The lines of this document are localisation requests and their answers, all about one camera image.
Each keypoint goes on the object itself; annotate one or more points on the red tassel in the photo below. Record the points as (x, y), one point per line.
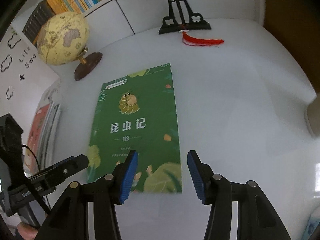
(199, 42)

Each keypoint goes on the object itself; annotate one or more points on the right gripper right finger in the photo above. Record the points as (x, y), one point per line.
(257, 218)

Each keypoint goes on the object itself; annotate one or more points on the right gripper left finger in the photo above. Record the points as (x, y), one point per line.
(69, 217)

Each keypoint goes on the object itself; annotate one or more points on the person's left hand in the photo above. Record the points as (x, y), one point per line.
(26, 231)

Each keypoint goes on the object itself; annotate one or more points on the embroidered round fan on stand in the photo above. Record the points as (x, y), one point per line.
(182, 18)

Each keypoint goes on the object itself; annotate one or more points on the yellow desk globe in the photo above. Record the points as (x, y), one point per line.
(63, 39)

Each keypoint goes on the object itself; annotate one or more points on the green insect book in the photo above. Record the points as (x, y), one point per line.
(138, 112)

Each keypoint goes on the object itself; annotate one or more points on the black book set on shelf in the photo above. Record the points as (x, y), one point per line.
(39, 17)

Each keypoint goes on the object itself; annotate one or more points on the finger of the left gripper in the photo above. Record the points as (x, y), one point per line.
(59, 172)

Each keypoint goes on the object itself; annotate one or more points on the white bookshelf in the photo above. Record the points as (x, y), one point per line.
(112, 20)

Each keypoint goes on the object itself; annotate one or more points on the stack of sorted books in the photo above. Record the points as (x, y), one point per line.
(40, 144)

